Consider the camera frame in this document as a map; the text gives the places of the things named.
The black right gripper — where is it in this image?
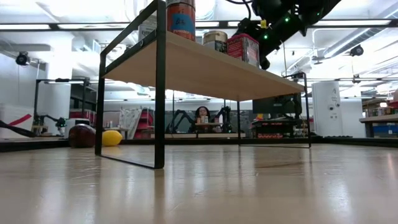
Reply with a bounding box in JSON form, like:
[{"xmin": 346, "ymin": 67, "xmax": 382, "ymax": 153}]
[{"xmin": 233, "ymin": 17, "xmax": 295, "ymax": 71}]

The red lid spice container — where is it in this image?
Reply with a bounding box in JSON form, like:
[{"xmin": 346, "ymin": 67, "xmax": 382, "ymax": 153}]
[{"xmin": 226, "ymin": 33, "xmax": 261, "ymax": 68}]

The tan paper cup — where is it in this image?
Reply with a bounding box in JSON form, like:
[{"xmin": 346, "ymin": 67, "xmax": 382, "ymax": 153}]
[{"xmin": 203, "ymin": 30, "xmax": 229, "ymax": 54}]

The black lid orange spice jar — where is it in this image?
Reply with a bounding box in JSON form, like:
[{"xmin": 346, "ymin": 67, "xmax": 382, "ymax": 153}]
[{"xmin": 166, "ymin": 0, "xmax": 197, "ymax": 42}]

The small background spice shelf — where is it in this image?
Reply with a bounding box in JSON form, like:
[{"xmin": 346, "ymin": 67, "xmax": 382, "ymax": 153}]
[{"xmin": 195, "ymin": 115, "xmax": 223, "ymax": 134}]

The white box with red stripe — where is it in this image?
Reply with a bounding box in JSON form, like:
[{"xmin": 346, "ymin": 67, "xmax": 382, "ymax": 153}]
[{"xmin": 0, "ymin": 103, "xmax": 34, "ymax": 139}]

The dark red apple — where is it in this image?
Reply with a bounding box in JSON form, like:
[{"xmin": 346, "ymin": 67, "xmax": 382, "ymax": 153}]
[{"xmin": 68, "ymin": 123, "xmax": 96, "ymax": 149}]

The black computer monitor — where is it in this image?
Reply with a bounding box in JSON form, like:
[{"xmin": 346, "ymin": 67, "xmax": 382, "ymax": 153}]
[{"xmin": 252, "ymin": 92, "xmax": 303, "ymax": 119}]

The white cylindrical cabinet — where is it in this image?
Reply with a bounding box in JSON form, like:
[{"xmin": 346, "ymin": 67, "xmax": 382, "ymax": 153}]
[{"xmin": 312, "ymin": 81, "xmax": 343, "ymax": 138}]

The yellow lemon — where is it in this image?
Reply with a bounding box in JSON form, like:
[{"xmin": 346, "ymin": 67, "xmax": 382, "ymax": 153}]
[{"xmin": 101, "ymin": 129, "xmax": 124, "ymax": 147}]

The person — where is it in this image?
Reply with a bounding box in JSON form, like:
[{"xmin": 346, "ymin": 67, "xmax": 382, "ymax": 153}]
[{"xmin": 190, "ymin": 105, "xmax": 215, "ymax": 134}]

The red storage rack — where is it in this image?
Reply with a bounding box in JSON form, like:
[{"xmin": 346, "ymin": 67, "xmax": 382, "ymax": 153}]
[{"xmin": 133, "ymin": 108, "xmax": 155, "ymax": 139}]

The grey background workbench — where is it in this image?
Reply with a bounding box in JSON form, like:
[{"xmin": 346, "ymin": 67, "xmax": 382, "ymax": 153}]
[{"xmin": 359, "ymin": 113, "xmax": 398, "ymax": 139}]

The black ceiling camera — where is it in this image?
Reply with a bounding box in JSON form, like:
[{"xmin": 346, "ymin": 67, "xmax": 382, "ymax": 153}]
[
  {"xmin": 15, "ymin": 52, "xmax": 30, "ymax": 67},
  {"xmin": 349, "ymin": 44, "xmax": 364, "ymax": 57}
]

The wooden tray with black handles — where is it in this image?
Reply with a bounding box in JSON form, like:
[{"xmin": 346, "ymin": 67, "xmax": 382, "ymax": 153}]
[{"xmin": 95, "ymin": 0, "xmax": 312, "ymax": 170}]

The black aluminium rig frame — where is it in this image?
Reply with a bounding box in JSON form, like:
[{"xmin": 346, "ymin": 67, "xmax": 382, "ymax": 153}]
[{"xmin": 0, "ymin": 19, "xmax": 398, "ymax": 153}]

